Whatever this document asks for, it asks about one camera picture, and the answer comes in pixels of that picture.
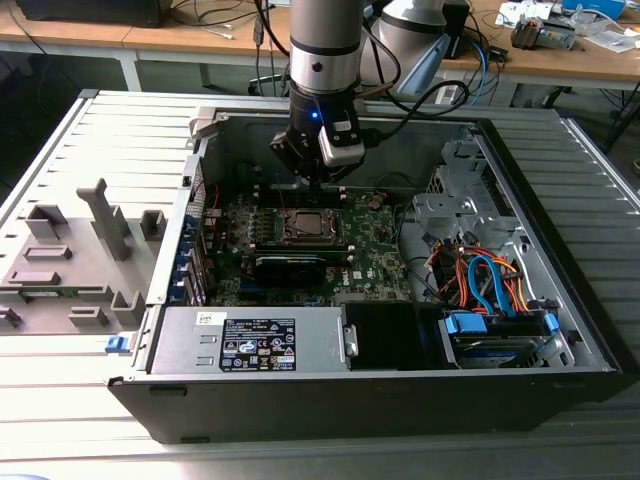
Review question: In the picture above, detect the black plastic shroud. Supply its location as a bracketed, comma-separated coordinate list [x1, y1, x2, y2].
[344, 302, 442, 372]

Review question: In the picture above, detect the grey metal device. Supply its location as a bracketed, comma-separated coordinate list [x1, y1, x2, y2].
[542, 17, 582, 51]

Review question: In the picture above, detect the CPU socket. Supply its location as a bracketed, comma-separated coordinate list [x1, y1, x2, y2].
[282, 207, 344, 245]

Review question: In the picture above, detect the green motherboard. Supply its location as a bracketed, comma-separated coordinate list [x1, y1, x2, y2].
[207, 192, 416, 309]

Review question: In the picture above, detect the blue flat wire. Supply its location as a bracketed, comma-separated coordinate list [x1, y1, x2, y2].
[467, 253, 517, 316]

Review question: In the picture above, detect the blue hanging cable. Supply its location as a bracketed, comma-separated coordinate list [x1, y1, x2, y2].
[472, 42, 502, 107]

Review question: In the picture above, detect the hard disk in blue carrier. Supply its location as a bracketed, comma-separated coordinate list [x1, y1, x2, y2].
[439, 308, 562, 370]

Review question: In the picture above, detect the wooden desk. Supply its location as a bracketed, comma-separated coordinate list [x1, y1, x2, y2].
[0, 0, 292, 57]
[439, 0, 640, 85]

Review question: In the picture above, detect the black camera cable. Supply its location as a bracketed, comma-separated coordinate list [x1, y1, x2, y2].
[362, 80, 472, 149]

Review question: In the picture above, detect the black flat box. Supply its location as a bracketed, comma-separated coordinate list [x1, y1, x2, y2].
[14, 0, 167, 29]

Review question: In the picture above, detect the metal socket cover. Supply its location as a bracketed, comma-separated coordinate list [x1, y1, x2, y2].
[283, 207, 342, 244]

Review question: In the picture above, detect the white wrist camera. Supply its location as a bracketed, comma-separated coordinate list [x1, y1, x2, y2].
[318, 119, 367, 168]

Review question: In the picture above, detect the grey power supply unit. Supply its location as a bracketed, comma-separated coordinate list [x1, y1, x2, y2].
[149, 305, 351, 376]

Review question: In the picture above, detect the orange wire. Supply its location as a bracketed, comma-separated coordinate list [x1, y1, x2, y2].
[501, 258, 532, 314]

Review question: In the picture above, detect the black graphics card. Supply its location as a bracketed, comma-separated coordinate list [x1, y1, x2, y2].
[252, 254, 329, 290]

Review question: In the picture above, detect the copper CPU cooler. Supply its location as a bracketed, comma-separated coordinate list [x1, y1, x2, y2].
[510, 14, 545, 51]

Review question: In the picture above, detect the metal drive cage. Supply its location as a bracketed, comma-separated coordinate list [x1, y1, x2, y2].
[412, 139, 521, 237]

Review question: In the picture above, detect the black open PC case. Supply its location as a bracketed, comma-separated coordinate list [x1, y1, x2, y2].
[107, 102, 626, 446]

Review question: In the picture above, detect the black upright box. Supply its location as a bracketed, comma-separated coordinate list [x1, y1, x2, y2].
[442, 0, 472, 61]

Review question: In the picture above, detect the blue cardboard box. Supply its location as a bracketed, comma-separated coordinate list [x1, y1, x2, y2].
[562, 0, 627, 21]

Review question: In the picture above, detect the grey parts rack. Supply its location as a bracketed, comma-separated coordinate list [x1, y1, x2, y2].
[0, 177, 169, 337]

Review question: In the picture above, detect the silver-topped CPU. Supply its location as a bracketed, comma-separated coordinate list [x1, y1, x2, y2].
[294, 212, 326, 236]

